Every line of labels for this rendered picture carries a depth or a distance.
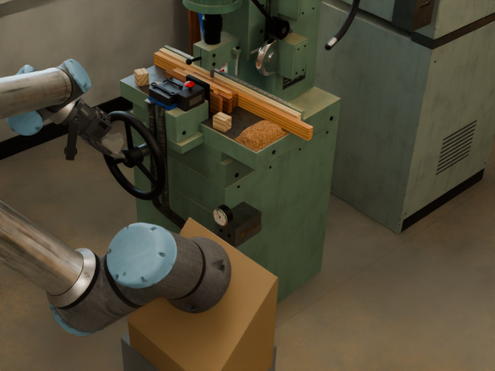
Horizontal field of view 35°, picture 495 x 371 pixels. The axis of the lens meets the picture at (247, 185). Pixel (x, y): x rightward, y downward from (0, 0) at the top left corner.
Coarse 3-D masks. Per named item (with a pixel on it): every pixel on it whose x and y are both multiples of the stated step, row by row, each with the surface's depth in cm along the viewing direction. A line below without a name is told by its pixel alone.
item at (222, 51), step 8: (224, 32) 244; (224, 40) 240; (232, 40) 240; (200, 48) 236; (208, 48) 235; (216, 48) 236; (224, 48) 238; (232, 48) 241; (200, 56) 237; (208, 56) 235; (216, 56) 237; (224, 56) 240; (232, 56) 243; (200, 64) 239; (208, 64) 236; (216, 64) 239
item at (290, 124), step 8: (160, 56) 258; (160, 64) 260; (168, 64) 257; (176, 64) 254; (192, 72) 250; (200, 72) 250; (216, 80) 246; (232, 88) 242; (240, 96) 239; (248, 96) 238; (240, 104) 240; (248, 104) 237; (256, 104) 235; (264, 104) 235; (256, 112) 236; (264, 112) 234; (272, 112) 232; (280, 112) 231; (272, 120) 233; (280, 120) 231; (288, 120) 228; (296, 120) 228; (288, 128) 230; (296, 128) 227; (304, 128) 225; (312, 128) 225; (304, 136) 227
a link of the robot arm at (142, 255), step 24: (120, 240) 175; (144, 240) 172; (168, 240) 173; (120, 264) 173; (144, 264) 170; (168, 264) 172; (192, 264) 179; (120, 288) 175; (144, 288) 173; (168, 288) 176; (192, 288) 182
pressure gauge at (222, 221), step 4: (216, 208) 234; (220, 208) 233; (224, 208) 234; (228, 208) 234; (212, 212) 236; (216, 212) 235; (220, 212) 234; (224, 212) 233; (228, 212) 233; (216, 216) 236; (220, 216) 235; (224, 216) 233; (228, 216) 233; (232, 216) 234; (216, 220) 237; (220, 220) 236; (224, 220) 234; (228, 220) 234; (232, 220) 236; (220, 224) 236; (224, 224) 235
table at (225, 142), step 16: (128, 80) 252; (160, 80) 253; (128, 96) 253; (144, 96) 246; (208, 112) 238; (224, 112) 238; (240, 112) 238; (208, 128) 231; (240, 128) 231; (176, 144) 229; (192, 144) 231; (224, 144) 229; (240, 144) 224; (272, 144) 225; (288, 144) 231; (240, 160) 227; (256, 160) 222
